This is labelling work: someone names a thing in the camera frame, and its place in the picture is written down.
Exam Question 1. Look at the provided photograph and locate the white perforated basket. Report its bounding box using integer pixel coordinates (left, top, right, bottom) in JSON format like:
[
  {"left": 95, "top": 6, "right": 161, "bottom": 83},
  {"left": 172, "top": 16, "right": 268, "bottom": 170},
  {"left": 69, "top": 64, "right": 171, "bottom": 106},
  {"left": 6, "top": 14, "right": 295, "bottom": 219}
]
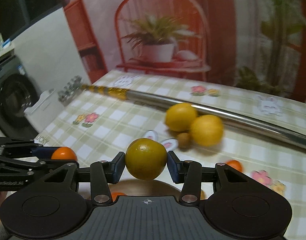
[{"left": 24, "top": 89, "right": 65, "bottom": 133}]

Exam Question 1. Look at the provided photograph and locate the grey washing machine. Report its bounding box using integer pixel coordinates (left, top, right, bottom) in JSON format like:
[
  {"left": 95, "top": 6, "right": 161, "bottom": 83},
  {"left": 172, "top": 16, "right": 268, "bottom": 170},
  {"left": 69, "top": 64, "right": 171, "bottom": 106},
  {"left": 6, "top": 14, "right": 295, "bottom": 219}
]
[{"left": 0, "top": 55, "right": 39, "bottom": 139}]

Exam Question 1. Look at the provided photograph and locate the large yellow lemon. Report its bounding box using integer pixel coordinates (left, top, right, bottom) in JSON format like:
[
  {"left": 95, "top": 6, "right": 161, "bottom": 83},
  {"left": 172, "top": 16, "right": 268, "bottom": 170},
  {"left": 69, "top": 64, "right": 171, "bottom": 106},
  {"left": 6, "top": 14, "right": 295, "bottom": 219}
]
[{"left": 165, "top": 103, "right": 198, "bottom": 132}]

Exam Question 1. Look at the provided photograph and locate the small mandarin right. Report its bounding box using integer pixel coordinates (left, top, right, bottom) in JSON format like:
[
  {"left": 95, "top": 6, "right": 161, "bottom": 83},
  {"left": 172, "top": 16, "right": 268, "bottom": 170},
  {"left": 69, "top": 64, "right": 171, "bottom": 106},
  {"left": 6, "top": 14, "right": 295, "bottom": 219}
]
[{"left": 225, "top": 160, "right": 243, "bottom": 172}]

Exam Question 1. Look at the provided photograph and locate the telescopic metal fruit picker pole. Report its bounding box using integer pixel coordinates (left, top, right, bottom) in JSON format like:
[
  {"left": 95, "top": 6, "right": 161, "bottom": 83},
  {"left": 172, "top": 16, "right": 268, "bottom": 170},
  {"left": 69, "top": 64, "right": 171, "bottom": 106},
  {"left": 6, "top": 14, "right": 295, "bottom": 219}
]
[{"left": 58, "top": 76, "right": 306, "bottom": 151}]

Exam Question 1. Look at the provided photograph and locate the checkered bunny tablecloth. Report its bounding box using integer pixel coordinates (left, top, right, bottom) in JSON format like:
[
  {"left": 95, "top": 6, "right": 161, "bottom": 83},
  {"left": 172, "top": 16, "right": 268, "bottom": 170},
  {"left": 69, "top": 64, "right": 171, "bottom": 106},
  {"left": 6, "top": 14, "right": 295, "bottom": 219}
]
[{"left": 35, "top": 70, "right": 306, "bottom": 239}]

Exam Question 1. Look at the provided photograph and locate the brown longan upper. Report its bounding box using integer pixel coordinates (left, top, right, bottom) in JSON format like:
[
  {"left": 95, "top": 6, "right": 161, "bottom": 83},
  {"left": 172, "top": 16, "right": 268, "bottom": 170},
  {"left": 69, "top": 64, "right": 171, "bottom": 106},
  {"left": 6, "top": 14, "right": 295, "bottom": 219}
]
[{"left": 177, "top": 132, "right": 191, "bottom": 149}]

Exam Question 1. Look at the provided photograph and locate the green yellow round fruit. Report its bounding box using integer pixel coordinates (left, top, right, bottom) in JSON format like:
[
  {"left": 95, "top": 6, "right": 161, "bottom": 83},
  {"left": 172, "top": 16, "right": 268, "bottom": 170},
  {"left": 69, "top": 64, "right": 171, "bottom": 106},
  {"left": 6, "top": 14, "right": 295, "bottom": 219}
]
[{"left": 125, "top": 138, "right": 167, "bottom": 180}]

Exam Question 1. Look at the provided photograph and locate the mandarin orange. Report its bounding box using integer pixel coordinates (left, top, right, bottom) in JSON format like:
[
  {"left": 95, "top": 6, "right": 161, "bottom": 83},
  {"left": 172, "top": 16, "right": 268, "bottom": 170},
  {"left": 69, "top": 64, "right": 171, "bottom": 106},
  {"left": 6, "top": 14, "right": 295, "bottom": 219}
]
[
  {"left": 111, "top": 192, "right": 127, "bottom": 202},
  {"left": 51, "top": 147, "right": 78, "bottom": 161}
]

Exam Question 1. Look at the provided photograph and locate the wooden fruit bowl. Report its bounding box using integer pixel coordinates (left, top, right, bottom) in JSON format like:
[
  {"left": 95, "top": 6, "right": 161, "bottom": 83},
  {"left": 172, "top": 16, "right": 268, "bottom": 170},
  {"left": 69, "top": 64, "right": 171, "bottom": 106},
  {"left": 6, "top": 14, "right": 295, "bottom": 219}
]
[{"left": 79, "top": 178, "right": 207, "bottom": 202}]

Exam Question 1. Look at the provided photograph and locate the red room backdrop poster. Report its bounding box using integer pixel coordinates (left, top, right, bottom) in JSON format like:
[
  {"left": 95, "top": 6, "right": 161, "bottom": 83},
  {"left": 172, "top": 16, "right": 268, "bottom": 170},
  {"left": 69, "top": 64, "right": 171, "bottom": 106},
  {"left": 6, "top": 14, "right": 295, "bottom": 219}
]
[{"left": 59, "top": 0, "right": 306, "bottom": 102}]

